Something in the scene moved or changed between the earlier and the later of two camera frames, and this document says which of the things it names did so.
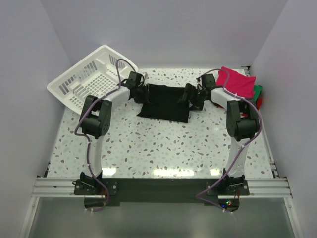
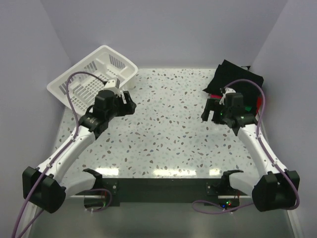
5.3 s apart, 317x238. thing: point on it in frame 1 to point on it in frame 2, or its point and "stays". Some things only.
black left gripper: (145, 97) to (128, 108)
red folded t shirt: (259, 102) stays
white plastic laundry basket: (100, 73) stays
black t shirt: (162, 103) to (228, 72)
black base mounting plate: (101, 194) stays
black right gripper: (191, 89) to (212, 104)
